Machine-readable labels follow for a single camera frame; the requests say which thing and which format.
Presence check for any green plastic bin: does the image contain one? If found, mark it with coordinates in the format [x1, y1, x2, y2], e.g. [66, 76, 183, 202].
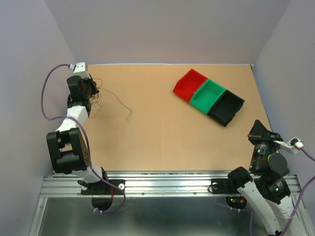
[189, 79, 226, 114]

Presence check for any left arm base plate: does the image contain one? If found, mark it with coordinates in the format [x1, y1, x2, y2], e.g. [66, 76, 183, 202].
[77, 179, 125, 196]

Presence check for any aluminium rail frame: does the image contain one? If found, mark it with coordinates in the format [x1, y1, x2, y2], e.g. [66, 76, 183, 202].
[27, 64, 311, 236]

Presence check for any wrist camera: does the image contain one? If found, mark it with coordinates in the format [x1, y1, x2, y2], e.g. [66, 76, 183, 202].
[274, 137, 304, 155]
[68, 62, 91, 79]

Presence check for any black plastic bin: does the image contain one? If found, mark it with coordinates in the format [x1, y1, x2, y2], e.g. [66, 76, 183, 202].
[207, 90, 245, 127]

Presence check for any red plastic bin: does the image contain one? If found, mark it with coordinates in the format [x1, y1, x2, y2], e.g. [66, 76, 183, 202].
[173, 69, 208, 103]

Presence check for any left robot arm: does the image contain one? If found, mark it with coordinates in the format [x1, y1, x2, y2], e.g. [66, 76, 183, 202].
[46, 74, 110, 194]

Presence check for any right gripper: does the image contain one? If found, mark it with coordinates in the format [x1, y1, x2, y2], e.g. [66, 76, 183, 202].
[246, 118, 283, 171]

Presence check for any grey wire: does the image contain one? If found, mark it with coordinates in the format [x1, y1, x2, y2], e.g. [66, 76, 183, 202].
[88, 78, 133, 121]

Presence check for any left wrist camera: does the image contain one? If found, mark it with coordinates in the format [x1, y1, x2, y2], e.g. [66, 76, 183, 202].
[68, 62, 91, 79]

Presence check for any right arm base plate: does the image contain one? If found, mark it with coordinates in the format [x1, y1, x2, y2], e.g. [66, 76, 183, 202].
[208, 178, 240, 195]

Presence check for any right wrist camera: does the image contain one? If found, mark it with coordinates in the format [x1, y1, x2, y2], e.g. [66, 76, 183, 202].
[274, 137, 304, 155]

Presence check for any black wire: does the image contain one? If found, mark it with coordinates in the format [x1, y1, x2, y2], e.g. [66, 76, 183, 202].
[87, 78, 104, 118]

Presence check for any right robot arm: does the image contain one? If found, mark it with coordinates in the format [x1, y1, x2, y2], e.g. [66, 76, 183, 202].
[226, 120, 306, 236]

